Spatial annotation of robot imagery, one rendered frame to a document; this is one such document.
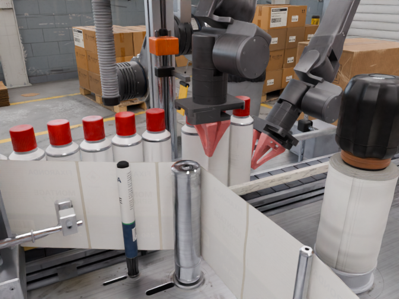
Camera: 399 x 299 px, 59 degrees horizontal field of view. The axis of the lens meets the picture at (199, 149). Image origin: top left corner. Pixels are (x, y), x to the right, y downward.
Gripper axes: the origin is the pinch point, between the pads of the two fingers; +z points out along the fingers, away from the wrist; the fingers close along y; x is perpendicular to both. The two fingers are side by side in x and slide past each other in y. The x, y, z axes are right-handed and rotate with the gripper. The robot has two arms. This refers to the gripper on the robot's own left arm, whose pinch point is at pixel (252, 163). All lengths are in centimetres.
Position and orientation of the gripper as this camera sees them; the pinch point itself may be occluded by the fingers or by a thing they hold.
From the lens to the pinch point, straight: 76.2
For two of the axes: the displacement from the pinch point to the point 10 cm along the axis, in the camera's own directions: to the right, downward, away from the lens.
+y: 4.6, 3.3, -8.2
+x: 7.1, 4.2, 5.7
